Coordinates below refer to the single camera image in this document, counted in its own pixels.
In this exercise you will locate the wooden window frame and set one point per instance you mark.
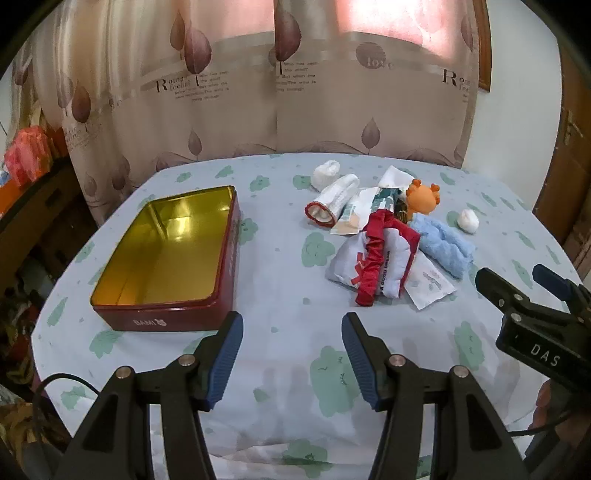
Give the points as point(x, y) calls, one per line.
point(484, 46)

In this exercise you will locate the white cotton ball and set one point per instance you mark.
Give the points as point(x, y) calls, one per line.
point(468, 221)

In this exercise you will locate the white sock with red rim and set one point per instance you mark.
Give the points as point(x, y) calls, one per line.
point(339, 194)

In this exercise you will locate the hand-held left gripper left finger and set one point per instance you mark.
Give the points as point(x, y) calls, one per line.
point(226, 364)

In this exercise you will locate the orange rubber toy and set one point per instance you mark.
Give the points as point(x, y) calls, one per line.
point(424, 201)

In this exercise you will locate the red tin box gold inside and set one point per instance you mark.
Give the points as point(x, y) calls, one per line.
point(161, 249)

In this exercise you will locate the blue fluffy cloth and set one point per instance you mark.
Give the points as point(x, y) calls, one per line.
point(445, 247)

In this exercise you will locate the beige leaf-print curtain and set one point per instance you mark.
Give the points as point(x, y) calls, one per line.
point(231, 92)

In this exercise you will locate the wooden door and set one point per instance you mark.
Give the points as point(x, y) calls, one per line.
point(572, 161)

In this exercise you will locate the red gift bag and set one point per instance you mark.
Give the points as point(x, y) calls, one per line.
point(27, 154)

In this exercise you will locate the white flower-print wipe packet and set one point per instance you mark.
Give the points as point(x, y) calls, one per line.
point(431, 284)

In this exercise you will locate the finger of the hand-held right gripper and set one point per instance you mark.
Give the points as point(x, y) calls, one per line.
point(496, 288)
point(556, 284)

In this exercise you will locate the white soft cloth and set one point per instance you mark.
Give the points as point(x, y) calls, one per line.
point(392, 177)

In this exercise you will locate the white pouch with red trim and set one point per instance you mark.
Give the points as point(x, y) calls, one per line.
point(392, 258)

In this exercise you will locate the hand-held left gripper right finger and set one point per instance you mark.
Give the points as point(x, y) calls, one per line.
point(360, 364)

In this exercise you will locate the orange box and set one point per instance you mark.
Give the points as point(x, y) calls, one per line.
point(9, 198)

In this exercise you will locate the dark patterned key pouch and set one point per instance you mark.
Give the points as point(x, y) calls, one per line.
point(400, 215)

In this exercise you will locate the person's right hand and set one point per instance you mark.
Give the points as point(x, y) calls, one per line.
point(570, 424)

